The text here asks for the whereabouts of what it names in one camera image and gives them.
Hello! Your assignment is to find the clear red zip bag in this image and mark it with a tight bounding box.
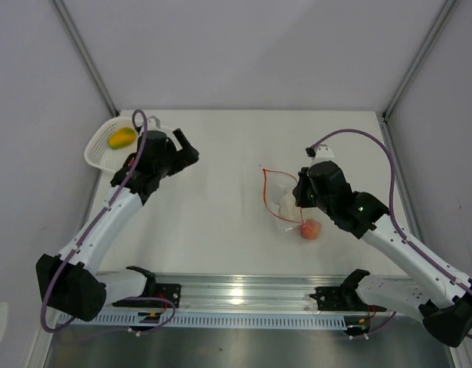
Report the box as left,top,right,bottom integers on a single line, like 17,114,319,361
258,163,327,242

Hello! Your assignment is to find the red toy tomato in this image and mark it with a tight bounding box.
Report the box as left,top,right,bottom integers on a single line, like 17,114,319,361
300,218,322,241

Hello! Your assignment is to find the yellow green toy mango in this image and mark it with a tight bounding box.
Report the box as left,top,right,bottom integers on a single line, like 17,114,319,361
107,127,137,150

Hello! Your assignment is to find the green white toy cabbage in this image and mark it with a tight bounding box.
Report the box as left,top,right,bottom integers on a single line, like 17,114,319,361
277,190,302,222

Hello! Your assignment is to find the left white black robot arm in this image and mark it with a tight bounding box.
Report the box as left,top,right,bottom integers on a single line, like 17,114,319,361
36,129,199,321

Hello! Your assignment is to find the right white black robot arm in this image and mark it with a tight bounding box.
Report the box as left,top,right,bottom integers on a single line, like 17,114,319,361
293,161,472,347

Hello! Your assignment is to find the white perforated plastic basket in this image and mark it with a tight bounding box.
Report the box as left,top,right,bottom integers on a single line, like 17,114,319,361
84,117,175,173

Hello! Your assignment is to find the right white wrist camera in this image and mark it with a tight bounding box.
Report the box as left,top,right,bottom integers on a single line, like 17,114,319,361
305,144,335,160

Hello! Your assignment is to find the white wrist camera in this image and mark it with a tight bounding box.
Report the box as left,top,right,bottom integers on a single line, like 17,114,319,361
305,144,335,160
147,116,162,130

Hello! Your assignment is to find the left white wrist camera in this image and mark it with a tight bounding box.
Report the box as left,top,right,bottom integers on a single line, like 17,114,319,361
147,116,162,130

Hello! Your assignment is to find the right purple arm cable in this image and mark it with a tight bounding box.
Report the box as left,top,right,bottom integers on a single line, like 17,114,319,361
305,129,472,340

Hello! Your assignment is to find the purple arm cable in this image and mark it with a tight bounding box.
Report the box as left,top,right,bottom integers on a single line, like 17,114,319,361
41,109,176,338
305,129,472,340

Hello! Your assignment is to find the right aluminium frame post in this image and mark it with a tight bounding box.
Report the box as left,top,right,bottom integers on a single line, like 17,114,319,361
381,0,462,123

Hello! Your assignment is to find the aluminium frame post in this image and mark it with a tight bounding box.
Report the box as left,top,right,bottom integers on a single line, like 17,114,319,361
381,0,462,123
49,0,120,117

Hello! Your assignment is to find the aluminium mounting rail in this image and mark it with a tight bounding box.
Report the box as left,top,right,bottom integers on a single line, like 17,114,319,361
41,272,461,316

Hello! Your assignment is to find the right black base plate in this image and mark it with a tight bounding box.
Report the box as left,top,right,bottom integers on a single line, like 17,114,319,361
309,287,386,312

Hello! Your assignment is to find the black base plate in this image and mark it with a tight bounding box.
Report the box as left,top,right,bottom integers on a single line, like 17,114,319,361
309,287,386,312
113,284,182,309

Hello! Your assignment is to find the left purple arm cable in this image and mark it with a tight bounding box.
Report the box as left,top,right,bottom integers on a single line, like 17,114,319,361
41,109,176,338

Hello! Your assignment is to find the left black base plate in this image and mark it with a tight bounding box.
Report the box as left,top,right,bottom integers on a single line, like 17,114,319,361
113,284,182,309

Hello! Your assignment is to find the white slotted cable duct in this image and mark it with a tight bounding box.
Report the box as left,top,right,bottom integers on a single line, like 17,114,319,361
57,310,345,330

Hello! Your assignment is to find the left aluminium frame post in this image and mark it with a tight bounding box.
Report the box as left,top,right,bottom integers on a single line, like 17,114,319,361
49,0,120,117

